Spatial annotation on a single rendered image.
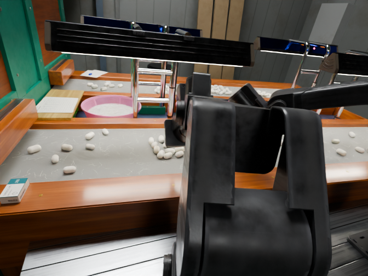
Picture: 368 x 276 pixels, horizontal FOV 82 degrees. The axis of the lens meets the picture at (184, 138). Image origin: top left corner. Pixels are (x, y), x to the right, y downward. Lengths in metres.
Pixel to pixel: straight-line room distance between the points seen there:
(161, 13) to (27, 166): 2.53
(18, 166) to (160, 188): 0.41
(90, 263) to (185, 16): 2.86
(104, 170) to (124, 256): 0.25
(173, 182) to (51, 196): 0.29
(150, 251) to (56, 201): 0.24
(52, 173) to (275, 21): 3.51
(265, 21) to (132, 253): 3.45
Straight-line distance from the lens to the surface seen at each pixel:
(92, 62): 2.98
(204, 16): 2.73
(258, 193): 0.16
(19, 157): 0.80
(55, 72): 1.26
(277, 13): 3.77
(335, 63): 1.03
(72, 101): 1.08
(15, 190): 0.61
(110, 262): 0.57
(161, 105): 1.19
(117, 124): 0.89
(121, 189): 0.58
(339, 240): 0.79
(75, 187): 0.60
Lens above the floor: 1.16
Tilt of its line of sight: 29 degrees down
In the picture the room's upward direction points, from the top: 8 degrees clockwise
